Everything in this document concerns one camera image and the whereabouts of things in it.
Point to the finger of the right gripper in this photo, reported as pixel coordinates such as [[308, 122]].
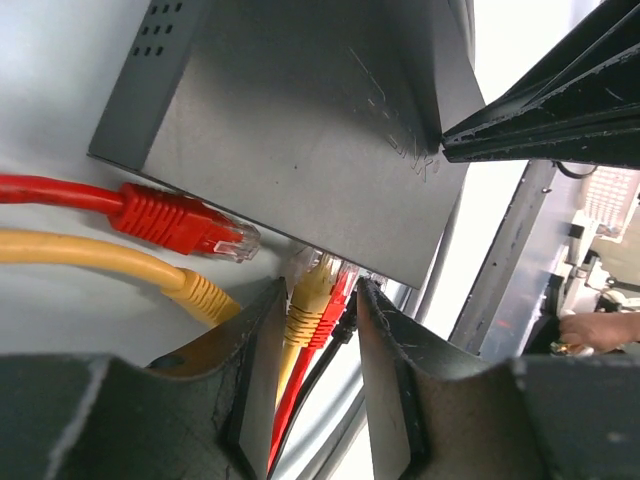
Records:
[[579, 103]]

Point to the right aluminium corner post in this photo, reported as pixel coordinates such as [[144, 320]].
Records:
[[502, 257]]

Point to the white perforated basket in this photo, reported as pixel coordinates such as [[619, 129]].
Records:
[[611, 196]]

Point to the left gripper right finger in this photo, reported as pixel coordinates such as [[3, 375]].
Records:
[[434, 411]]

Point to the distant person hand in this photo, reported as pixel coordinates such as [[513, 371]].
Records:
[[603, 332]]

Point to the black network switch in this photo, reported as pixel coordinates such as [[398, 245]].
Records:
[[320, 120]]

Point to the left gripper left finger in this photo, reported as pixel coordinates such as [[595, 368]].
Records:
[[227, 381]]

